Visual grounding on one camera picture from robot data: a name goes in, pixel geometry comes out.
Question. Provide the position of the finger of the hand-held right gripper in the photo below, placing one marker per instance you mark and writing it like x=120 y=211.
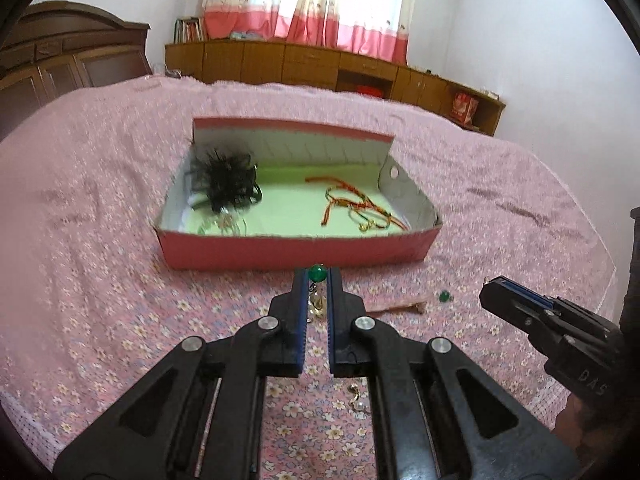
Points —
x=530 y=294
x=515 y=310

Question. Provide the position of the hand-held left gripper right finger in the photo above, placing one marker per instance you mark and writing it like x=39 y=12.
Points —
x=334 y=320

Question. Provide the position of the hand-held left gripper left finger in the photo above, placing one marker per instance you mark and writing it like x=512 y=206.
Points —
x=299 y=320

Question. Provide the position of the green bead drop earring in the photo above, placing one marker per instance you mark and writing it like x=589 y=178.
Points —
x=317 y=274

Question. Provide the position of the pink cardboard box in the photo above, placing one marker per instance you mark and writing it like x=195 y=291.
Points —
x=280 y=250

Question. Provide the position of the black feather hair clip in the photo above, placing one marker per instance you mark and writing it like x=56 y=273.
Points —
x=225 y=180

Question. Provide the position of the person's right hand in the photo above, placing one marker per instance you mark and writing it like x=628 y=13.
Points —
x=585 y=430

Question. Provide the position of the brown hair clip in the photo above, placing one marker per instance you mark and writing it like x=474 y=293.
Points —
x=395 y=307

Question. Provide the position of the small green bead stud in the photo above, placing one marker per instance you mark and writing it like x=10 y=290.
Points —
x=444 y=296

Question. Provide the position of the red gift box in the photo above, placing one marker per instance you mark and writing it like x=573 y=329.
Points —
x=465 y=107

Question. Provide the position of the pink floral bedsheet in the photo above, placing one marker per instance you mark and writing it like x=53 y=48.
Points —
x=100 y=210

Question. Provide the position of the red folded item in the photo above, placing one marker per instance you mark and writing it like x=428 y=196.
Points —
x=371 y=92

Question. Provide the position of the long wooden cabinet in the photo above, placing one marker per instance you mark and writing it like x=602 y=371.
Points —
x=310 y=62

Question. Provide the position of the light blue cloth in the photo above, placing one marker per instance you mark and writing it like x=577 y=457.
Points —
x=247 y=36

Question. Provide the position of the row of books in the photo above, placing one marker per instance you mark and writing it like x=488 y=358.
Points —
x=190 y=30

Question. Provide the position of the cream and pink curtains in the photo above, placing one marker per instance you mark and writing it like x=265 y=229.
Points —
x=310 y=0

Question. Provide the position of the brown wooden headboard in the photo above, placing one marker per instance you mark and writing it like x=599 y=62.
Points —
x=60 y=60

